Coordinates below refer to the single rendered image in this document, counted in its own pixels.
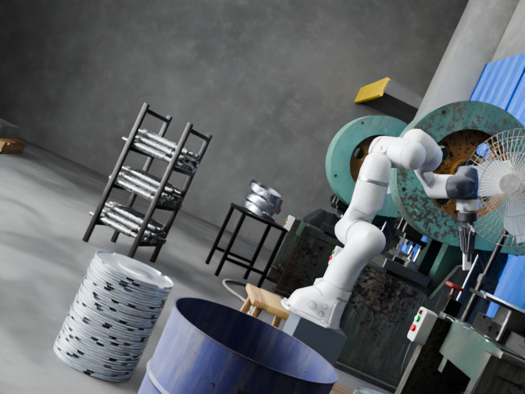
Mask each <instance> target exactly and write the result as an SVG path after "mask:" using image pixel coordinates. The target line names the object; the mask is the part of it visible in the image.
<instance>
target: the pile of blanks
mask: <svg viewBox="0 0 525 394"><path fill-rule="evenodd" d="M171 289H172V288H168V289H167V288H156V287H153V286H150V285H146V284H143V283H140V282H138V281H135V280H133V279H130V278H128V277H126V276H123V275H122V274H119V273H117V272H115V271H114V270H112V269H110V268H109V267H107V266H106V265H105V264H103V263H101V262H100V261H99V260H98V259H97V258H96V256H95V255H94V257H93V260H92V261H91V265H90V266H89V268H88V269H87V274H86V275H85V278H84V280H83V281H82V282H81V286H80V289H79V291H78V293H77V295H76V298H75V300H74V302H73V303H72V304H71V306H70V311H69V312H68V316H67V317H66V319H65V321H64V323H63V325H62V329H61V331H60V332H59V335H58V336H57V338H56V341H55V343H54V346H53V349H54V352H55V354H56V355H57V356H58V358H59V359H60V360H62V361H63V362H64V363H66V364H67V365H69V366H71V367H72V368H74V369H75V370H77V371H79V372H81V373H84V374H87V375H89V376H92V377H94V378H98V379H102V380H105V381H127V380H129V379H130V378H131V377H132V374H133V373H134V369H135V368H136V366H137V365H138V363H139V360H140V359H141V356H142V354H143V352H144V349H145V348H146V346H147V343H148V340H149V338H150V337H151V334H152V330H153V329H154V327H155V324H156V323H157V320H158V318H159V315H160V314H161V313H162V310H163V308H164V306H165V304H166V300H167V299H168V297H169V296H168V295H169V293H170V291H171Z"/></svg>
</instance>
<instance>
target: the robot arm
mask: <svg viewBox="0 0 525 394"><path fill-rule="evenodd" d="M442 156H443V153H442V151H441V148H440V147H439V146H438V145H437V143H436V141H435V140H434V139H433V138H432V137H431V136H430V135H428V134H426V133H425V132H423V131H422V130H420V129H412V130H410V131H408V132H406V133H405V135H404V137H403V138H394V137H387V136H381V137H377V138H375V139H374V140H373V142H372V143H371V145H370V148H369V155H368V156H367V157H366V158H365V160H364V163H363V165H362V167H361V169H360V172H359V176H358V180H357V182H356V186H355V191H354V194H353V196H352V202H351V204H350V206H349V208H348V209H347V211H346V213H345V215H344V216H343V217H342V218H341V219H340V220H339V221H338V223H337V224H336V226H335V234H336V236H337V238H338V240H339V241H340V242H341V243H343V244H344V245H345V247H344V248H343V249H342V250H341V251H340V252H339V253H338V254H337V256H336V257H334V258H332V260H331V262H330V264H329V266H328V268H327V271H326V273H325V275H324V276H323V278H317V279H316V280H315V283H314V285H313V286H309V287H306V288H300V289H297V290H295V291H294V292H293V293H292V295H291V297H290V298H289V299H288V300H287V299H286V298H284V299H282V300H281V301H280V302H281V304H282V306H284V307H285V308H286V309H287V310H290V311H291V312H293V313H296V314H297V315H299V316H301V317H304V318H306V319H308V320H310V321H312V322H314V323H316V324H318V325H321V326H323V327H325V328H331V329H334V330H339V326H340V321H341V315H342V314H343V311H344V308H345V306H346V304H347V302H348V300H349V297H350V295H351V294H352V292H351V290H352V288H353V286H354V284H355V282H356V280H357V278H358V276H359V274H360V272H361V270H362V269H363V268H364V267H365V266H366V265H367V264H368V263H369V261H370V260H371V259H372V258H374V257H375V256H376V255H378V254H380V253H381V252H382V251H383V250H384V247H385V245H386V238H385V236H384V233H383V232H382V231H381V230H380V229H379V228H378V227H376V226H374V225H372V224H371V223H372V221H373V219H374V217H375V216H376V215H377V213H378V212H379V211H380V210H381V209H382V208H383V205H384V200H385V197H386V194H387V191H388V184H389V180H390V176H391V168H398V169H403V170H414V172H415V173H416V176H417V177H418V178H419V179H420V182H421V183H422V185H423V187H424V190H425V192H426V193H427V195H428V196H429V198H432V199H456V209H457V210H459V212H458V221H460V222H462V223H461V227H459V237H460V246H461V251H462V252H463V261H462V269H463V270H471V254H472V253H473V251H474V245H475V238H476V234H477V231H475V230H474V226H473V222H476V221H477V213H476V210H479V209H482V208H483V203H482V202H480V201H479V198H478V194H477V193H478V190H479V177H478V173H477V169H476V168H475V167H458V170H457V173H456V174H454V175H448V174H434V173H433V172H432V171H433V170H436V169H437V168H438V167H439V165H440V164H441V162H442Z"/></svg>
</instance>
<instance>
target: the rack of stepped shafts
mask: <svg viewBox="0 0 525 394"><path fill-rule="evenodd" d="M149 106H150V105H149V104H147V103H144V105H143V106H142V109H141V111H140V113H139V115H138V118H137V120H136V122H135V124H134V127H133V129H132V131H131V133H130V136H129V138H125V137H123V141H126V142H127V143H126V144H125V146H124V148H123V151H122V153H121V155H120V157H119V160H118V162H117V164H116V166H115V169H114V171H113V172H112V175H110V176H109V182H108V184H107V186H106V188H105V191H104V192H103V195H102V197H101V199H100V201H99V204H98V206H97V208H96V211H95V212H94V213H93V212H90V213H89V214H90V215H92V216H93V217H92V219H91V222H90V224H89V225H88V228H87V230H86V232H85V234H84V237H83V239H82V241H84V242H88V241H89V238H90V237H91V234H92V232H93V230H94V228H95V225H106V226H109V227H111V228H113V229H115V231H114V234H113V236H112V238H111V240H110V241H111V242H116V240H117V239H118V237H119V234H120V233H122V234H124V235H126V236H128V237H132V238H135V240H134V243H133V245H132V246H131V248H130V251H129V253H128V255H127V257H130V258H131V259H133V257H134V254H135V253H136V251H137V249H138V246H156V247H155V250H154V252H153V254H152V257H151V259H150V260H149V261H150V262H152V263H154V262H155V261H156V258H157V256H158V255H159V252H160V250H161V248H162V246H163V244H165V243H166V236H167V235H168V233H169V231H170V228H171V226H172V224H173V221H174V219H175V217H176V215H177V212H178V210H179V209H181V207H182V202H183V200H184V197H185V195H186V193H187V191H188V189H189V187H190V184H191V182H192V180H193V178H194V176H195V173H196V171H197V169H198V166H199V164H200V162H201V161H202V157H203V156H204V154H205V151H206V149H207V147H208V145H209V143H210V141H211V138H212V135H211V134H207V136H205V135H203V134H201V133H199V132H197V131H195V130H193V129H192V128H193V126H194V125H193V124H190V123H187V126H186V128H185V130H184V133H183V134H182V137H181V139H180V141H179V143H178V144H177V143H175V142H173V141H170V140H168V139H166V138H164V135H165V133H166V130H167V128H168V126H169V125H170V121H171V120H172V117H171V116H168V115H167V117H166V118H165V117H163V116H160V115H159V114H158V113H155V112H153V111H151V110H150V109H148V108H149ZM146 113H148V114H150V115H152V116H154V117H156V118H158V119H160V120H162V121H164V124H163V126H162V129H161V131H160V132H159V135H157V134H155V133H153V132H151V131H148V130H146V129H144V130H142V129H140V126H141V124H142V122H143V120H144V118H145V115H146ZM138 132H139V133H141V135H140V136H139V135H137V133H138ZM190 133H192V134H194V135H196V136H198V137H200V138H202V139H204V142H203V144H202V147H201V149H200V151H199V153H198V154H196V153H194V152H192V151H189V150H188V149H187V148H185V147H184V145H185V143H186V141H187V139H188V136H189V134H190ZM135 139H138V140H135ZM130 150H131V151H133V152H137V153H140V154H142V155H145V156H148V159H147V161H146V163H145V166H144V168H143V170H139V169H135V168H133V167H129V166H127V167H126V166H124V165H123V164H124V161H125V159H126V158H127V155H128V152H129V151H130ZM189 156H190V157H192V158H194V159H195V160H193V159H191V158H189ZM154 158H157V159H160V160H162V161H164V162H166V163H168V164H169V166H168V167H167V169H166V172H165V174H164V176H163V178H162V179H160V178H158V177H155V176H153V175H151V174H149V173H148V170H149V168H150V166H151V164H152V161H153V159H154ZM186 163H189V164H192V165H193V166H191V165H188V164H186ZM175 166H176V167H175ZM178 167H179V168H178ZM121 169H123V170H125V171H127V174H126V173H124V172H123V171H122V172H120V170H121ZM183 169H184V170H183ZM173 170H174V171H176V172H179V173H182V174H186V175H188V177H187V180H186V182H185V184H184V186H183V188H182V190H180V189H179V188H176V187H174V186H172V185H171V184H170V183H168V180H169V179H170V175H171V174H172V172H173ZM187 170H188V171H187ZM189 171H190V172H189ZM118 175H119V176H121V177H123V178H119V177H118ZM115 182H116V184H115ZM113 188H119V189H123V190H127V191H130V192H132V194H131V196H130V199H129V201H128V203H127V205H122V204H119V203H117V202H112V201H111V202H109V203H107V202H106V201H107V199H108V197H109V194H110V192H111V191H112V189H113ZM137 195H139V196H140V197H142V198H144V199H147V200H149V201H150V200H151V201H152V203H151V205H150V207H149V209H148V212H147V213H146V215H144V214H143V213H140V212H138V211H137V210H134V209H132V208H131V207H132V205H133V204H134V201H135V199H136V197H137ZM104 206H107V207H108V209H107V208H104ZM155 209H160V210H169V211H172V213H171V214H170V218H169V220H168V221H167V223H166V226H165V225H163V224H160V223H158V222H156V221H155V220H154V219H152V215H153V213H154V211H155ZM102 213H104V214H102Z"/></svg>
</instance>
